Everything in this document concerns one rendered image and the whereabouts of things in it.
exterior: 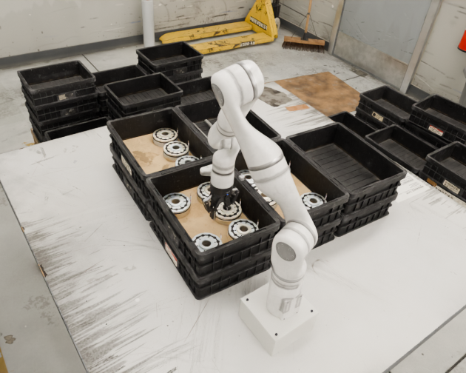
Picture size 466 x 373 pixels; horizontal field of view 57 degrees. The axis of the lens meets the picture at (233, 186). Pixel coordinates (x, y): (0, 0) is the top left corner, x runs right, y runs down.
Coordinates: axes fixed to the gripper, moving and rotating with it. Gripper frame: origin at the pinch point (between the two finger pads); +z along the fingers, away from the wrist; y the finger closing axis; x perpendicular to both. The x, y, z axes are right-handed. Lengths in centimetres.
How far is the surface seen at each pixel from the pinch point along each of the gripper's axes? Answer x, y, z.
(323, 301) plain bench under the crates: -39.1, 17.9, 15.3
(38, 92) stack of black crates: 162, -25, 28
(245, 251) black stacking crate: -18.8, -1.8, 0.0
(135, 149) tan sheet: 51, -9, 3
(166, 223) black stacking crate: 3.6, -18.1, 0.1
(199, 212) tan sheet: 5.5, -4.7, 2.5
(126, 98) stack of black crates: 149, 24, 37
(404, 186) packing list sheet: -11, 92, 15
